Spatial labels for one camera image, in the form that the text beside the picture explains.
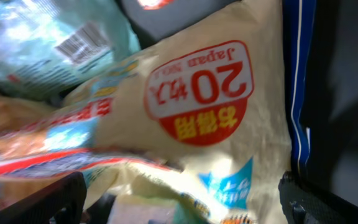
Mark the mint green pouch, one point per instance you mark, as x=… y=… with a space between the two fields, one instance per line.
x=49 y=46

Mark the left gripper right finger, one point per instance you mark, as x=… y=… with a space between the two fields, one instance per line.
x=304 y=204

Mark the grey plastic shopping basket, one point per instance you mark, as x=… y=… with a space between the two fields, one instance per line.
x=331 y=99

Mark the dark blue striped package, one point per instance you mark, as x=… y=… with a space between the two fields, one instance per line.
x=298 y=22

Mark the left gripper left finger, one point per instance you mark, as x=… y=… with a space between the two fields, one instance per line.
x=62 y=201

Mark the orange tissue pack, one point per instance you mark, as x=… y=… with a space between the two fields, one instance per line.
x=15 y=113

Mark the cream snack bag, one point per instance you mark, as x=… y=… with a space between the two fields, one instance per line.
x=189 y=130

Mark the dark green round-logo packet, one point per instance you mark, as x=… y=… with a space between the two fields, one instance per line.
x=151 y=26

